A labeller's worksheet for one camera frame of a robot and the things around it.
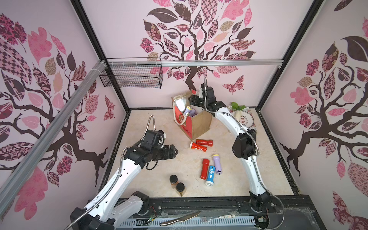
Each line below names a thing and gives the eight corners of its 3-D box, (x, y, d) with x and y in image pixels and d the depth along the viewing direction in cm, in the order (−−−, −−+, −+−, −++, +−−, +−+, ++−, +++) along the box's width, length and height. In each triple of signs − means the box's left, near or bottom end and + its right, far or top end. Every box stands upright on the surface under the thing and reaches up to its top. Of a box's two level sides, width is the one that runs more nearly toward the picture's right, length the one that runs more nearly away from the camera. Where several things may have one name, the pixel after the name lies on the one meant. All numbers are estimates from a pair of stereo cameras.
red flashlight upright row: (199, 178, 84) (200, 177, 83) (203, 159, 92) (203, 158, 91) (206, 180, 84) (206, 178, 82) (209, 160, 92) (209, 159, 90)
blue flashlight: (204, 184, 82) (205, 183, 80) (209, 166, 90) (209, 164, 87) (212, 187, 81) (212, 186, 79) (215, 168, 89) (216, 166, 86)
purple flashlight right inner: (214, 174, 86) (215, 172, 84) (212, 156, 94) (213, 154, 92) (221, 174, 86) (222, 172, 84) (218, 156, 94) (219, 154, 92)
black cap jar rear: (171, 188, 81) (169, 183, 74) (171, 180, 85) (170, 174, 77) (177, 188, 81) (176, 183, 74) (178, 180, 85) (177, 174, 77)
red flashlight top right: (195, 144, 100) (195, 141, 97) (195, 140, 102) (196, 137, 99) (212, 147, 99) (213, 144, 96) (212, 143, 101) (213, 140, 98)
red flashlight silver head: (189, 148, 98) (189, 145, 95) (190, 144, 100) (190, 141, 97) (206, 153, 95) (206, 150, 92) (207, 149, 97) (208, 146, 94)
